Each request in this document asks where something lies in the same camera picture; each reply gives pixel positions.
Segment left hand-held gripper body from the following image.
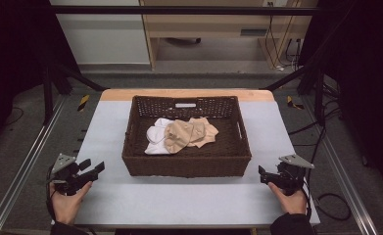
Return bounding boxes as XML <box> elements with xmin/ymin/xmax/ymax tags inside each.
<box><xmin>49</xmin><ymin>153</ymin><xmax>99</xmax><ymax>197</ymax></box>

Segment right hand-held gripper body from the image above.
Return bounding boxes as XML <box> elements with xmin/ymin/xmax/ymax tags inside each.
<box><xmin>269</xmin><ymin>154</ymin><xmax>315</xmax><ymax>197</ymax></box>

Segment white undergarment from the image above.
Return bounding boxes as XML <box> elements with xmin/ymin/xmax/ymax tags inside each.
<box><xmin>144</xmin><ymin>117</ymin><xmax>175</xmax><ymax>156</ymax></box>

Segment brown wicker basket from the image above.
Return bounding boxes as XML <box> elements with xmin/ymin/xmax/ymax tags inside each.
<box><xmin>121</xmin><ymin>94</ymin><xmax>253</xmax><ymax>178</ymax></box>

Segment beige undergarment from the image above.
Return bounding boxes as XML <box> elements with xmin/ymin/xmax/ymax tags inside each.
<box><xmin>163</xmin><ymin>117</ymin><xmax>219</xmax><ymax>155</ymax></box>

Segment person's right hand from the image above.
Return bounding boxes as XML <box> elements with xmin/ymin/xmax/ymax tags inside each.
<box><xmin>267</xmin><ymin>181</ymin><xmax>308</xmax><ymax>215</ymax></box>

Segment person's left hand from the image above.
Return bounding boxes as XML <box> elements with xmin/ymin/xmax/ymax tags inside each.
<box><xmin>49</xmin><ymin>180</ymin><xmax>93</xmax><ymax>226</ymax></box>

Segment grey table mat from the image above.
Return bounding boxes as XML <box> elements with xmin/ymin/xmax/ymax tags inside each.
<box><xmin>73</xmin><ymin>100</ymin><xmax>321</xmax><ymax>227</ymax></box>

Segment wooden table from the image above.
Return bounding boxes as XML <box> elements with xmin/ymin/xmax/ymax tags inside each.
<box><xmin>99</xmin><ymin>88</ymin><xmax>275</xmax><ymax>103</ymax></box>

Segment black curtain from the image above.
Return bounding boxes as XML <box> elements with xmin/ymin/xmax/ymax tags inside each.
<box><xmin>297</xmin><ymin>0</ymin><xmax>383</xmax><ymax>200</ymax></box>
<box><xmin>0</xmin><ymin>0</ymin><xmax>81</xmax><ymax>158</ymax></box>

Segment white cabinet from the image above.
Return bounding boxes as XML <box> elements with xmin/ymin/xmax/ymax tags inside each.
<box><xmin>49</xmin><ymin>0</ymin><xmax>151</xmax><ymax>66</ymax></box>

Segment light wooden desk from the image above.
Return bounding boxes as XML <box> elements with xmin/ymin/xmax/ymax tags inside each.
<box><xmin>138</xmin><ymin>0</ymin><xmax>319</xmax><ymax>71</ymax></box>

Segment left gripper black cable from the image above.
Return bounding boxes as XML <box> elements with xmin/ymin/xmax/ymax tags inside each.
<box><xmin>45</xmin><ymin>165</ymin><xmax>58</xmax><ymax>223</ymax></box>

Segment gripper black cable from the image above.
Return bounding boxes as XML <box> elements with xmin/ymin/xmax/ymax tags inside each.
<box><xmin>45</xmin><ymin>165</ymin><xmax>58</xmax><ymax>223</ymax></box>
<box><xmin>304</xmin><ymin>126</ymin><xmax>328</xmax><ymax>210</ymax></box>

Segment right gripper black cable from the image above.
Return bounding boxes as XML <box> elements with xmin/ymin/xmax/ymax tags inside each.
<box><xmin>304</xmin><ymin>126</ymin><xmax>328</xmax><ymax>210</ymax></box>

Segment aluminium floor rail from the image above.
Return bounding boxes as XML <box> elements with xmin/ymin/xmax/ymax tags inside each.
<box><xmin>301</xmin><ymin>96</ymin><xmax>380</xmax><ymax>235</ymax></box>
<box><xmin>0</xmin><ymin>93</ymin><xmax>67</xmax><ymax>235</ymax></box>

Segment black looped floor cable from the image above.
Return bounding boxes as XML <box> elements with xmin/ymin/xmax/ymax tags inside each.
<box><xmin>313</xmin><ymin>192</ymin><xmax>353</xmax><ymax>222</ymax></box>

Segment black frame strut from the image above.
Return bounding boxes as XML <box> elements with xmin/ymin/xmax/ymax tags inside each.
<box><xmin>260</xmin><ymin>64</ymin><xmax>326</xmax><ymax>126</ymax></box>
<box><xmin>41</xmin><ymin>62</ymin><xmax>108</xmax><ymax>126</ymax></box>

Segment thin black floor cable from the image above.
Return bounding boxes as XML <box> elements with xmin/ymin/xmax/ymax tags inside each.
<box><xmin>5</xmin><ymin>106</ymin><xmax>25</xmax><ymax>127</ymax></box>

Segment black cables under desk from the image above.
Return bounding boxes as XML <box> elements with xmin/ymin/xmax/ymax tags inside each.
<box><xmin>264</xmin><ymin>1</ymin><xmax>304</xmax><ymax>71</ymax></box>

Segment black horizontal frame bar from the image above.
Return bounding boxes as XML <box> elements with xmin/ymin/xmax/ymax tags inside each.
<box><xmin>50</xmin><ymin>4</ymin><xmax>321</xmax><ymax>17</ymax></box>

